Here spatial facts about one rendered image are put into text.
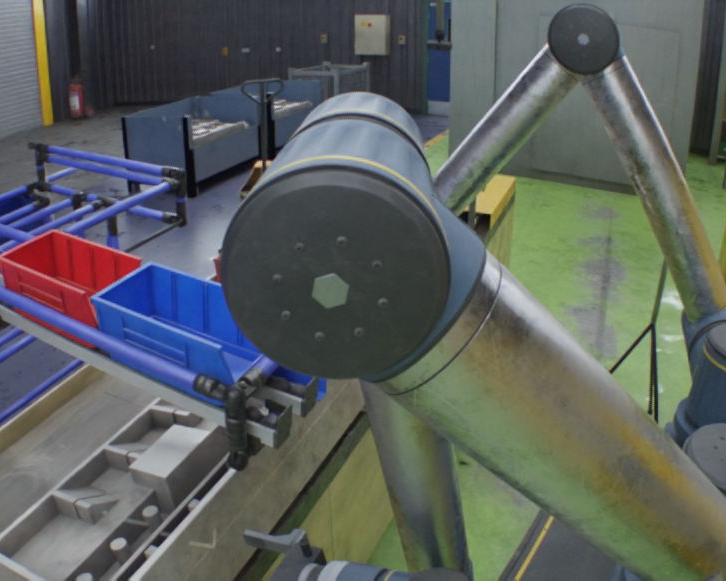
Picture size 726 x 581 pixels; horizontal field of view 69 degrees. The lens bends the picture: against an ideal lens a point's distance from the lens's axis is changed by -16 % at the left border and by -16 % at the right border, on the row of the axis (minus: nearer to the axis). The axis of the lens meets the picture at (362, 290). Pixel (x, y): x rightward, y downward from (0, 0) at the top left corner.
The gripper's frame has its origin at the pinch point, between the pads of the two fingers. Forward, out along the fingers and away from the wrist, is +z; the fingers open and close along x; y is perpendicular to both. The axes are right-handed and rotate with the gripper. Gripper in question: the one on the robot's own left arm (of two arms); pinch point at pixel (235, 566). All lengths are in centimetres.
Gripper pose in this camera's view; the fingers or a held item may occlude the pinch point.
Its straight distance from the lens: 100.5
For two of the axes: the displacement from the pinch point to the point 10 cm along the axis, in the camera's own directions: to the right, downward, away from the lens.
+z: -9.1, -0.1, 4.2
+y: -1.6, -9.2, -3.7
